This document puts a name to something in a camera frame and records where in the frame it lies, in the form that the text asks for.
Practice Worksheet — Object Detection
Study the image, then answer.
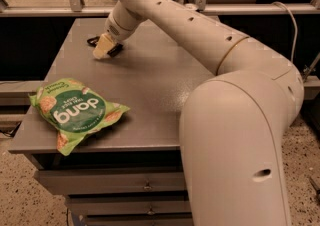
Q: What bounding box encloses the middle grey drawer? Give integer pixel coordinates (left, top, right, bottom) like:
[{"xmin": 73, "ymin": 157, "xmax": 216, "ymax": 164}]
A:
[{"xmin": 66, "ymin": 195, "xmax": 191, "ymax": 216}]

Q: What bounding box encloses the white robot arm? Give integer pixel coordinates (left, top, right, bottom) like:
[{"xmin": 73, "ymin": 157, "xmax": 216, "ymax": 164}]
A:
[{"xmin": 105, "ymin": 0, "xmax": 304, "ymax": 226}]

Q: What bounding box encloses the white cable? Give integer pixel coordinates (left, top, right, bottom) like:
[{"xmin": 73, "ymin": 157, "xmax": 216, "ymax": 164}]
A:
[{"xmin": 271, "ymin": 1, "xmax": 299, "ymax": 64}]

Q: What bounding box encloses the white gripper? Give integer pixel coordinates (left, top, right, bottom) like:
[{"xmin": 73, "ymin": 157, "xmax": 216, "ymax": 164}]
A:
[{"xmin": 93, "ymin": 17, "xmax": 133, "ymax": 59}]

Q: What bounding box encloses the grey drawer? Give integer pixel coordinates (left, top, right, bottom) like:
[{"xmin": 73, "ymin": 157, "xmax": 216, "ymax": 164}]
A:
[
  {"xmin": 82, "ymin": 213, "xmax": 194, "ymax": 226},
  {"xmin": 66, "ymin": 195, "xmax": 191, "ymax": 216},
  {"xmin": 34, "ymin": 168, "xmax": 186, "ymax": 195}
]

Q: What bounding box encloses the black rxbar chocolate bar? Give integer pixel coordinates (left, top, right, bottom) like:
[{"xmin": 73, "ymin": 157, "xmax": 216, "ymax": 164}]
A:
[{"xmin": 87, "ymin": 36, "xmax": 123, "ymax": 57}]

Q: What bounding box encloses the bottom grey drawer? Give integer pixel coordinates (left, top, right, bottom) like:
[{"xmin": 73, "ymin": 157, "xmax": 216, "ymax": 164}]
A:
[{"xmin": 82, "ymin": 213, "xmax": 194, "ymax": 226}]

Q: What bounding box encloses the green dang chips bag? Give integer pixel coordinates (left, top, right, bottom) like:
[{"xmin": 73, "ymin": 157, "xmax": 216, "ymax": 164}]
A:
[{"xmin": 29, "ymin": 78, "xmax": 130, "ymax": 156}]

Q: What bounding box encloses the top grey drawer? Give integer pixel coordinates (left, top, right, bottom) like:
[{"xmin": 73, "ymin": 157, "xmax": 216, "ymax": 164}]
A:
[{"xmin": 34, "ymin": 168, "xmax": 186, "ymax": 195}]

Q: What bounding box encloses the grey drawer cabinet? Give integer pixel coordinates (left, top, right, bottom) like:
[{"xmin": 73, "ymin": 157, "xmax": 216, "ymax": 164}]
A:
[{"xmin": 9, "ymin": 19, "xmax": 212, "ymax": 226}]

